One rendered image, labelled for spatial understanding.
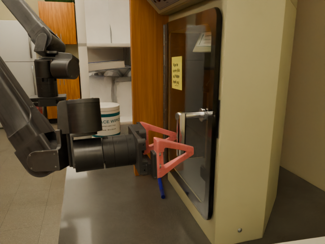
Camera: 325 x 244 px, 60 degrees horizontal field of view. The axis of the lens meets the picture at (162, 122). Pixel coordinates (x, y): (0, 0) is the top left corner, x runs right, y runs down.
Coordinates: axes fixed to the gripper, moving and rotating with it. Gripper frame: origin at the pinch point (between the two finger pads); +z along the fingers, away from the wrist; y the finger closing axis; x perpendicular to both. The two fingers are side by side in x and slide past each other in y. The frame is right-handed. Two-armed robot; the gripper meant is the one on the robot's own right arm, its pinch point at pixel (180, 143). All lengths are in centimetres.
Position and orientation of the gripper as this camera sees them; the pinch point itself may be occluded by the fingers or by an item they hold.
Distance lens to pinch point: 54.5
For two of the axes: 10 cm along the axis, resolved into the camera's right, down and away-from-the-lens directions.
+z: 9.6, -1.0, 2.6
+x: 0.3, 9.7, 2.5
